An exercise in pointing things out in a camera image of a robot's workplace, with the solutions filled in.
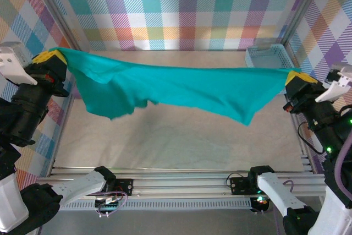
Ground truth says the teal t-shirt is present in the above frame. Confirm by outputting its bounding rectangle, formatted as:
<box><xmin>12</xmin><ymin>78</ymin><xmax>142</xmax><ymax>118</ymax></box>
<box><xmin>56</xmin><ymin>47</ymin><xmax>302</xmax><ymax>128</ymax></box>

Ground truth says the light blue plastic basket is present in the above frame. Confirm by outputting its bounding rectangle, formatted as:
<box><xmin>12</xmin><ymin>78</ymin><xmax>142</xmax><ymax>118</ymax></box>
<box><xmin>245</xmin><ymin>44</ymin><xmax>294</xmax><ymax>69</ymax></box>

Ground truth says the right controller board with LED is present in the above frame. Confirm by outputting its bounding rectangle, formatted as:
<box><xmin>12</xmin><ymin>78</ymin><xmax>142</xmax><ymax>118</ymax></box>
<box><xmin>251</xmin><ymin>195</ymin><xmax>272</xmax><ymax>214</ymax></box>

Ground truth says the left controller board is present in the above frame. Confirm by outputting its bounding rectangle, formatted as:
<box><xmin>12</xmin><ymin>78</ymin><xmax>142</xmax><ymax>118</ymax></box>
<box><xmin>95</xmin><ymin>195</ymin><xmax>123</xmax><ymax>218</ymax></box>

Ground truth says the thin black gripper wire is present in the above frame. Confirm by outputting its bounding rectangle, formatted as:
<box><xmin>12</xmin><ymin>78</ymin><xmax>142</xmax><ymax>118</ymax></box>
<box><xmin>298</xmin><ymin>121</ymin><xmax>325</xmax><ymax>155</ymax></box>

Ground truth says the aluminium left side rail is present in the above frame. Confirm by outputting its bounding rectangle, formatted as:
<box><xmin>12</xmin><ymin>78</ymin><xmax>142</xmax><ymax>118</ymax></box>
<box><xmin>48</xmin><ymin>91</ymin><xmax>76</xmax><ymax>175</ymax></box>

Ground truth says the aluminium right side rail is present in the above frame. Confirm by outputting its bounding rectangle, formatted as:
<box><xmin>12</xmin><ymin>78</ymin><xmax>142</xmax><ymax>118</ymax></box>
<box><xmin>291</xmin><ymin>112</ymin><xmax>316</xmax><ymax>174</ymax></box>

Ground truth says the aluminium left frame post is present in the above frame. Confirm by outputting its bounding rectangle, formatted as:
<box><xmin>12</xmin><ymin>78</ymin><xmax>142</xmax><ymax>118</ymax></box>
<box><xmin>29</xmin><ymin>0</ymin><xmax>89</xmax><ymax>54</ymax></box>

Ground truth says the aluminium frame post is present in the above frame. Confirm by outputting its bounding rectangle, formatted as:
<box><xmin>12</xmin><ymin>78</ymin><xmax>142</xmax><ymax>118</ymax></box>
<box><xmin>29</xmin><ymin>0</ymin><xmax>89</xmax><ymax>54</ymax></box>
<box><xmin>279</xmin><ymin>0</ymin><xmax>329</xmax><ymax>47</ymax></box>

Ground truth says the aluminium right frame post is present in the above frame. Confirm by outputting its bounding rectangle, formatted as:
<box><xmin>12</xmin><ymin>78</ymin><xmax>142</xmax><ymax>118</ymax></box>
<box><xmin>279</xmin><ymin>0</ymin><xmax>329</xmax><ymax>47</ymax></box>

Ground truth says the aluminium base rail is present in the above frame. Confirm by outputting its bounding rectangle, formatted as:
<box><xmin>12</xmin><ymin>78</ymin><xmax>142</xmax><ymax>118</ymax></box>
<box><xmin>37</xmin><ymin>166</ymin><xmax>335</xmax><ymax>200</ymax></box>

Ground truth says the grey slotted cable duct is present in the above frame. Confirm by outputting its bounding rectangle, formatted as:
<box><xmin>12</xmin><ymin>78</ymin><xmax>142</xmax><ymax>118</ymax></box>
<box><xmin>59</xmin><ymin>198</ymin><xmax>252</xmax><ymax>211</ymax></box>

